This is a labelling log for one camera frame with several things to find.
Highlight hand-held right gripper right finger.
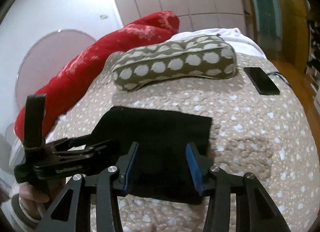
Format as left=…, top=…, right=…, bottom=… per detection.
left=186, top=142, right=292, bottom=232

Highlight beige dotted quilted bedspread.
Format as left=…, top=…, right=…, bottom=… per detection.
left=10, top=52, right=319, bottom=232

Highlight red floral quilt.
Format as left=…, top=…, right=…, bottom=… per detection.
left=14, top=11, right=180, bottom=145

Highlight white bed sheet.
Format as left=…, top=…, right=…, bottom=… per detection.
left=171, top=27, right=266, bottom=59

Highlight person's left forearm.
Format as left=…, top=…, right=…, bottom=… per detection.
left=7, top=194, right=47, bottom=227

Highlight round white panel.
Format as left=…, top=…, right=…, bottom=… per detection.
left=15, top=29, right=97, bottom=113

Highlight olive pillow with white dots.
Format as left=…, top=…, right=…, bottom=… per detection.
left=111, top=34, right=238, bottom=92

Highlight black smartphone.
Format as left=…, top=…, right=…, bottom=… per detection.
left=244, top=67, right=280, bottom=95

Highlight wooden door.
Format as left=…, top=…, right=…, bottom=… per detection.
left=244, top=0, right=312, bottom=60

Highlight black pants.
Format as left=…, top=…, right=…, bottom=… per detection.
left=94, top=106, right=213, bottom=205

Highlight blue cable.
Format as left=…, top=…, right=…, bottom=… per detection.
left=266, top=71, right=293, bottom=89

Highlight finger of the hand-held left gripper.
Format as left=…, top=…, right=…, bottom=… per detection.
left=53, top=135, right=101, bottom=152
left=56, top=139, right=121, bottom=158

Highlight person's left hand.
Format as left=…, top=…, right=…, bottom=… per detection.
left=21, top=179, right=66, bottom=205

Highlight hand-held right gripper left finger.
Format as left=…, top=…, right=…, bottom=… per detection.
left=35, top=141, right=140, bottom=232

